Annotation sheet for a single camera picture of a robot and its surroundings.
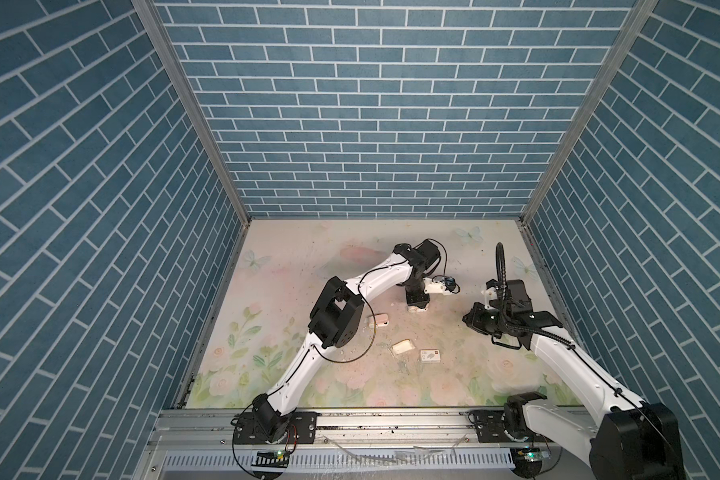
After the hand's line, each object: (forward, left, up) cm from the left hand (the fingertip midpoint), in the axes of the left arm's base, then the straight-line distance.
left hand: (421, 300), depth 95 cm
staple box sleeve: (-18, 0, -1) cm, 18 cm away
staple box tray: (-14, +7, -2) cm, 16 cm away
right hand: (-9, -9, +7) cm, 14 cm away
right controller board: (-42, -21, -4) cm, 47 cm away
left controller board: (-40, +40, -6) cm, 57 cm away
